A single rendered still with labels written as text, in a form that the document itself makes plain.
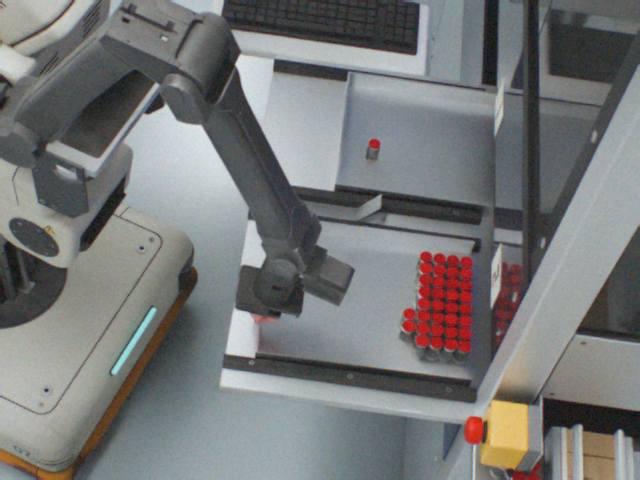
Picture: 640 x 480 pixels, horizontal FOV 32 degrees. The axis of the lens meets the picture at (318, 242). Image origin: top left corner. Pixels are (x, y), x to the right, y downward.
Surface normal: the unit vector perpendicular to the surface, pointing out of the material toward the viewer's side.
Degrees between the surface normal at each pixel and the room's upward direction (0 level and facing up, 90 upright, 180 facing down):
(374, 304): 0
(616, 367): 90
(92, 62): 95
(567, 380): 90
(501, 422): 0
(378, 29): 0
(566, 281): 90
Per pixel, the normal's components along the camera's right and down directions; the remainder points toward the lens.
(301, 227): 0.90, 0.15
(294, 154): 0.10, -0.54
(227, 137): -0.29, 0.83
